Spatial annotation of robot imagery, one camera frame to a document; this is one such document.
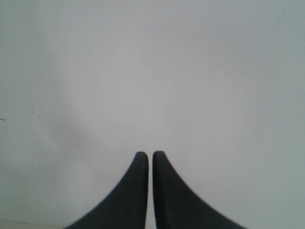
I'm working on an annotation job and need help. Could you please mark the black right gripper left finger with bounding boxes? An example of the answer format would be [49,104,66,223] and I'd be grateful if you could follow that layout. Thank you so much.
[66,152,149,229]

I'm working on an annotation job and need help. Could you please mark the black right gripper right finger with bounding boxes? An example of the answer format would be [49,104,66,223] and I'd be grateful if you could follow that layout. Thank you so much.
[152,151,243,229]

